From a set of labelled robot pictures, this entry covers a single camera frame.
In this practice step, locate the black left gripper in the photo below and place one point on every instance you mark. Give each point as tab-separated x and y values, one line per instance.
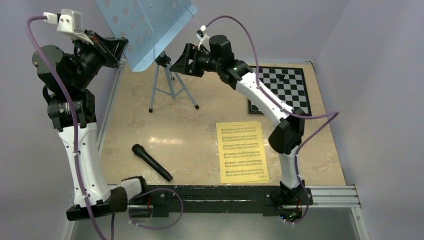
109	50

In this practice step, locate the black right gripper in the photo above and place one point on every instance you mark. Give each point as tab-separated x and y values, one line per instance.
191	54

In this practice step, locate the light blue music stand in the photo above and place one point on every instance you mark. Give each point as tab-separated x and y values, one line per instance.
150	26

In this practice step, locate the yellow sheet music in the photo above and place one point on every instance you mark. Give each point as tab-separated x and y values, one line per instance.
243	163
241	132

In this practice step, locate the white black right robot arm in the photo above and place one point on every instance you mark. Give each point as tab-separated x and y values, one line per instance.
288	122

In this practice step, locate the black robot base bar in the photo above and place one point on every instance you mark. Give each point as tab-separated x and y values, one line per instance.
267	200

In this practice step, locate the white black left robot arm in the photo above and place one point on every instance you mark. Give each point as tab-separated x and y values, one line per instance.
72	110

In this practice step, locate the black chess pawn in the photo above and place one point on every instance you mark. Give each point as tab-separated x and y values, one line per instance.
281	77

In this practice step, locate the black microphone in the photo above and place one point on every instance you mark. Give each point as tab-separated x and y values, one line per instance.
140	151

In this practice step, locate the black white chessboard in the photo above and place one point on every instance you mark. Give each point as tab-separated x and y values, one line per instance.
292	91

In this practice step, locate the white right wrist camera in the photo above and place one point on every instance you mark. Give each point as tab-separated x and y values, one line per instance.
202	36

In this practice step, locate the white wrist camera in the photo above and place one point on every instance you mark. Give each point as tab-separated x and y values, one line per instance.
202	36
70	23

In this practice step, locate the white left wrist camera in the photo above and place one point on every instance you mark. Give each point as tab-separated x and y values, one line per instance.
70	23

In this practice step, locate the aluminium frame rail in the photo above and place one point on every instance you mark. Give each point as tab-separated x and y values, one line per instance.
327	197

